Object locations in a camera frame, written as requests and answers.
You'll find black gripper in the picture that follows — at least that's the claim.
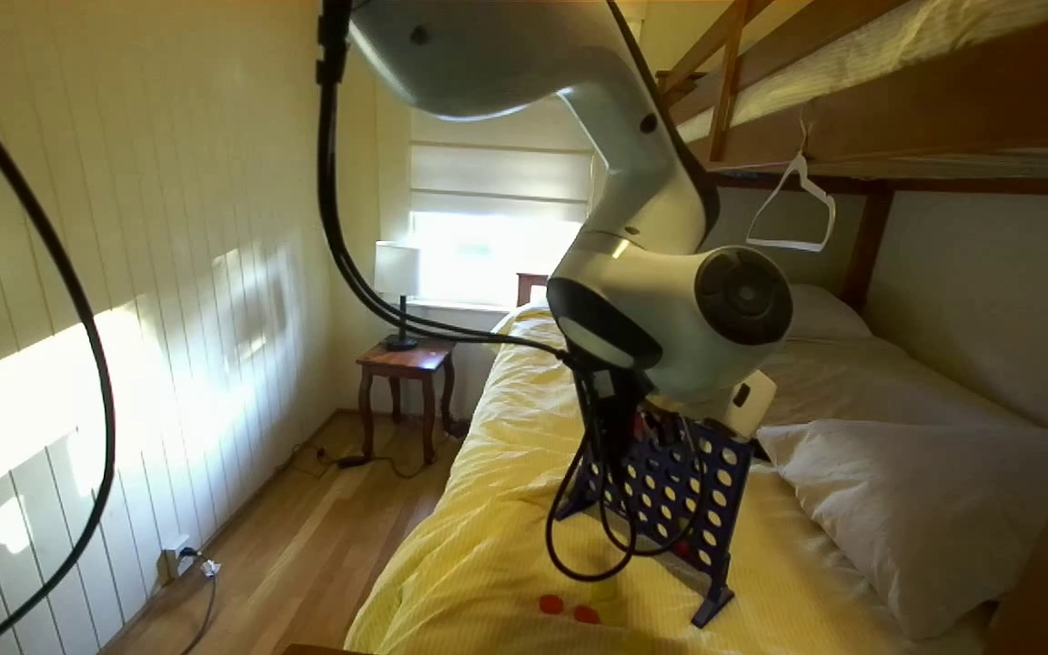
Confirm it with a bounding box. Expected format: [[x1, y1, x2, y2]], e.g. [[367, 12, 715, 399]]
[[570, 359, 671, 474]]

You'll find blue perforated game grid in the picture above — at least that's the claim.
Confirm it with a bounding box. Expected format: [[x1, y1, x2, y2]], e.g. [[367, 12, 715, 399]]
[[552, 395, 772, 633]]

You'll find yellow bed blanket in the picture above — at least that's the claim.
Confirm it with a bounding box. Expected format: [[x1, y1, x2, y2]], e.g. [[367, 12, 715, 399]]
[[342, 301, 1001, 655]]

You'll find small white pillow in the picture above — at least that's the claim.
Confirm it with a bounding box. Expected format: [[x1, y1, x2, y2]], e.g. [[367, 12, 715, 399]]
[[775, 279, 878, 342]]

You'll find white clothes hanger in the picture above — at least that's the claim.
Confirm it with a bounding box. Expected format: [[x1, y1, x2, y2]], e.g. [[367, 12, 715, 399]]
[[742, 115, 842, 255]]

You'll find small wooden nightstand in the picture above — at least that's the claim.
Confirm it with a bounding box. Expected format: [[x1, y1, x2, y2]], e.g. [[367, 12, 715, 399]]
[[353, 342, 462, 471]]

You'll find large white pillow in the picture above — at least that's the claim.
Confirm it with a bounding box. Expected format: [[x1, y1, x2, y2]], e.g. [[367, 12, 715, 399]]
[[754, 415, 1048, 643]]

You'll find white shade table lamp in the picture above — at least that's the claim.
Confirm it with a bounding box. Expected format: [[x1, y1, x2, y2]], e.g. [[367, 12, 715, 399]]
[[371, 238, 429, 354]]

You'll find white window blind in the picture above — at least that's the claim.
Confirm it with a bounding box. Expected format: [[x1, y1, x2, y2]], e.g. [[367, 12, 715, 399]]
[[404, 103, 609, 314]]

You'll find pale bunk mattress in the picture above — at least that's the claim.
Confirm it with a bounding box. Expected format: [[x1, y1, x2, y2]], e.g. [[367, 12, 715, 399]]
[[665, 0, 1048, 158]]

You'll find black floor cable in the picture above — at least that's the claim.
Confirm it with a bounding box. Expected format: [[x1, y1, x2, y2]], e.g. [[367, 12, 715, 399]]
[[308, 442, 379, 474]]

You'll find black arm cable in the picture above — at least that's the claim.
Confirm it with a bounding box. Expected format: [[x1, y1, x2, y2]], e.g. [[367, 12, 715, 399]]
[[312, 0, 675, 585]]

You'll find wooden bunk bed frame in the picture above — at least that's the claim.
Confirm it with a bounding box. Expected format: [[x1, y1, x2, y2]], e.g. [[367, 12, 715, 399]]
[[510, 0, 1048, 655]]

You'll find white wall plug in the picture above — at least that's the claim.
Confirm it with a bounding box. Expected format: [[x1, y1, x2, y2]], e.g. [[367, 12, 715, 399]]
[[158, 539, 224, 585]]

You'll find thick black hanging cable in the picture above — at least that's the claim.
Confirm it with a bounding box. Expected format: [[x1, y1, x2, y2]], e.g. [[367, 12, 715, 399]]
[[0, 66, 122, 655]]

